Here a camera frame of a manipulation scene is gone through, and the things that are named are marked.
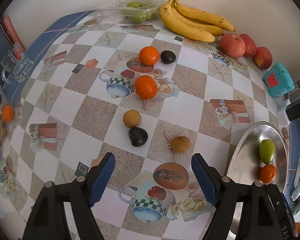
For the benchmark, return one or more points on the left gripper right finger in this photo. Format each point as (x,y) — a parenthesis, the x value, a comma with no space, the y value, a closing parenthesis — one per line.
(208,178)

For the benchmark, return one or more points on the green mango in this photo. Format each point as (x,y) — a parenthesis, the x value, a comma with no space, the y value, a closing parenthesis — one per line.
(267,151)

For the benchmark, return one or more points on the middle red apple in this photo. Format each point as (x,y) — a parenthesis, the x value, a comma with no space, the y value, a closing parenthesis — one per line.
(250,45)

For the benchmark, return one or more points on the patterned checkered tablecloth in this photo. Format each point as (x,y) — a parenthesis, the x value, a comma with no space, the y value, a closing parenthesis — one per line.
(69,114)

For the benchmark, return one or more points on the glass mug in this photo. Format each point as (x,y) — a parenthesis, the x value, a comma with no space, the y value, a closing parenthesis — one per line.
(16,65)

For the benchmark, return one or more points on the orange mandarin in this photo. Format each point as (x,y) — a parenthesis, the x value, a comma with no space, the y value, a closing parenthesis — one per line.
(268,173)
(145,87)
(149,55)

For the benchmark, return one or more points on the front red apple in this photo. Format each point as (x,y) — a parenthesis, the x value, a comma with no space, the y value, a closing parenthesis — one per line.
(232,45)

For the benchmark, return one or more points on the small tan longan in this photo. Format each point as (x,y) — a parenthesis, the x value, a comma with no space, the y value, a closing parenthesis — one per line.
(131,118)

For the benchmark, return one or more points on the dark plum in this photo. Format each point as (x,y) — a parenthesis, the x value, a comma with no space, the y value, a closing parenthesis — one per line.
(138,136)
(167,57)

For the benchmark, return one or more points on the large steel bowl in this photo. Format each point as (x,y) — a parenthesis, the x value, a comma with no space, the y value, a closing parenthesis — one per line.
(246,164)

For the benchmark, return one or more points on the red apple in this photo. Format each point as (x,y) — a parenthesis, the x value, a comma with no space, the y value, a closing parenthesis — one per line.
(250,45)
(232,45)
(263,58)

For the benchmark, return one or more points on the rear red apple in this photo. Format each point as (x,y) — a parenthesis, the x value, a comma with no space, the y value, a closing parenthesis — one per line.
(263,58)

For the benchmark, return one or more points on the yellow banana bunch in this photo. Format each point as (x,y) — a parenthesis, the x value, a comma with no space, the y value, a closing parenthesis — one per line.
(193,23)

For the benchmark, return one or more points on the teal plastic box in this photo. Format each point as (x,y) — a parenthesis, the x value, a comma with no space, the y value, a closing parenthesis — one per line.
(278,80)

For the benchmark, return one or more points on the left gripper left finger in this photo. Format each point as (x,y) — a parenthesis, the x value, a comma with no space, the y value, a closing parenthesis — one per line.
(98,178)

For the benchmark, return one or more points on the black power adapter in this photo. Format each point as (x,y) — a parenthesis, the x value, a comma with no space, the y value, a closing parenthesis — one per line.
(293,110)

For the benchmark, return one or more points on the brown longan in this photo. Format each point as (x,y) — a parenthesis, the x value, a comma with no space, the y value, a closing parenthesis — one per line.
(180,144)

